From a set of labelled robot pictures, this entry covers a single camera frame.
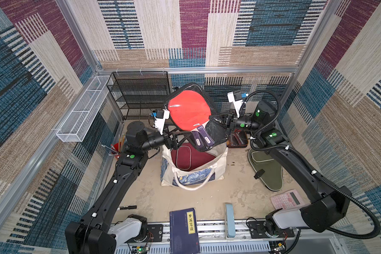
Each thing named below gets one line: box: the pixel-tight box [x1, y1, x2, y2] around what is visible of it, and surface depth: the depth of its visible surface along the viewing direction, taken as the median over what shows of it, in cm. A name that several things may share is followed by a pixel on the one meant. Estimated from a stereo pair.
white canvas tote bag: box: [160, 142, 229, 191], surface depth 76 cm
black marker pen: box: [119, 205, 138, 211], surface depth 81 cm
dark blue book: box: [169, 207, 201, 254], surface depth 75 cm
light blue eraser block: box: [225, 203, 237, 238], surface depth 74 cm
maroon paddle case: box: [170, 142, 216, 171], surface depth 91 cm
